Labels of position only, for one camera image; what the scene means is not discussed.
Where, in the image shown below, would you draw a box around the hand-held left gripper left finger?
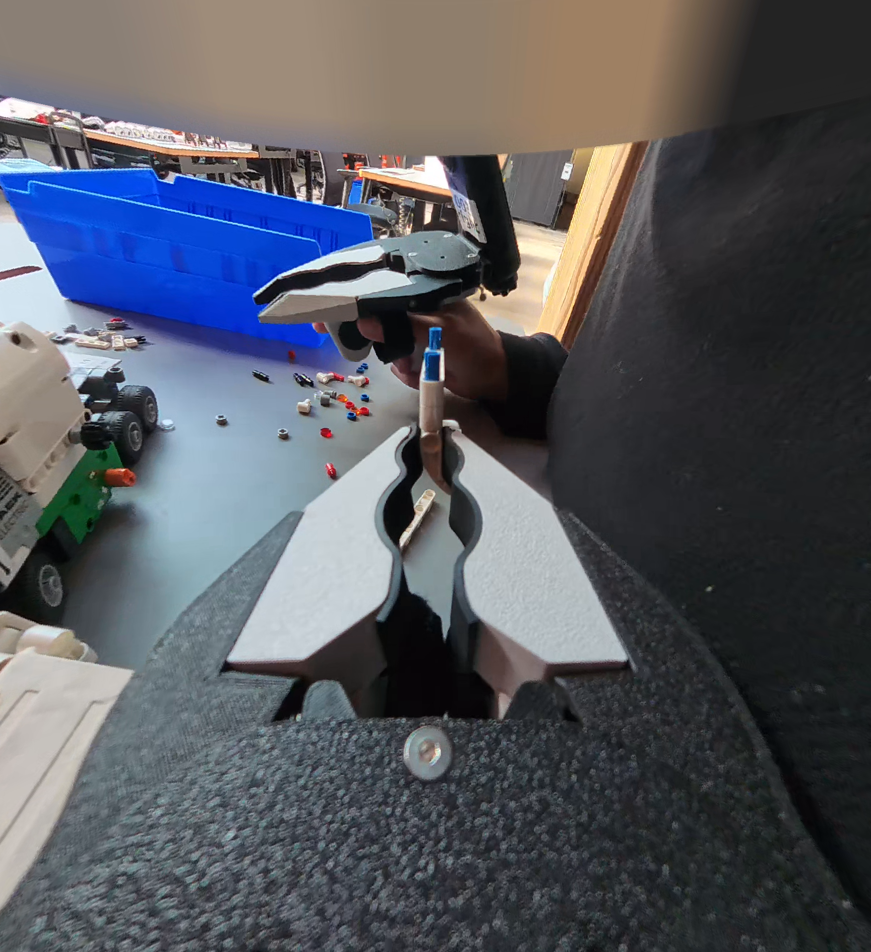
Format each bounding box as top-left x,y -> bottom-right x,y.
226,424 -> 419,718

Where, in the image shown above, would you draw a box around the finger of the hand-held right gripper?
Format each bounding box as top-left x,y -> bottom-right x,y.
251,240 -> 393,300
257,269 -> 410,326

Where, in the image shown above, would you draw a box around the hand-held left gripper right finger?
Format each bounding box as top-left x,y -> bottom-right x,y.
443,424 -> 630,718

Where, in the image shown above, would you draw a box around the white lego beam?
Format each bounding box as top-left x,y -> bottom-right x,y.
400,489 -> 436,551

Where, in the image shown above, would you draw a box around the white lego connector blue pin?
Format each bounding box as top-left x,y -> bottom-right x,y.
417,327 -> 453,493

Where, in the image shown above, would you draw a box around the person's right forearm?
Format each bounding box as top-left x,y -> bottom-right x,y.
495,331 -> 570,440

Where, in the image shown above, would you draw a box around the scattered small lego pieces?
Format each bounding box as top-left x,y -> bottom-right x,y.
160,348 -> 374,478

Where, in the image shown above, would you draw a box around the pile of tan lego plates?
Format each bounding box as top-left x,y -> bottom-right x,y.
49,316 -> 148,352

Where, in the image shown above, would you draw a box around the white green lego truck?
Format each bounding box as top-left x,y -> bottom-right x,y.
0,320 -> 161,626

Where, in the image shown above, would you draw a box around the white lego truck container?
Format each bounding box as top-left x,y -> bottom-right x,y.
0,610 -> 135,952

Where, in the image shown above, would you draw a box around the person's right hand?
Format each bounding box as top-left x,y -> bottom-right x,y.
389,299 -> 508,404

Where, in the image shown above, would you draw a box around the black office chair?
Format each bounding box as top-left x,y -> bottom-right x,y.
337,167 -> 401,239

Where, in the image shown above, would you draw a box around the wooden office desk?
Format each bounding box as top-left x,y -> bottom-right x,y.
357,156 -> 455,203

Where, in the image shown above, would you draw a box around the blue plastic storage bin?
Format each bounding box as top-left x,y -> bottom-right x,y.
0,167 -> 374,349

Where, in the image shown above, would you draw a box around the long wooden workbench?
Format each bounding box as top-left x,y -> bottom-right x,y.
82,122 -> 261,161

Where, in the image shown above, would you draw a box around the person's black sweater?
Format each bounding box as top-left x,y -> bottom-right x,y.
547,97 -> 871,952

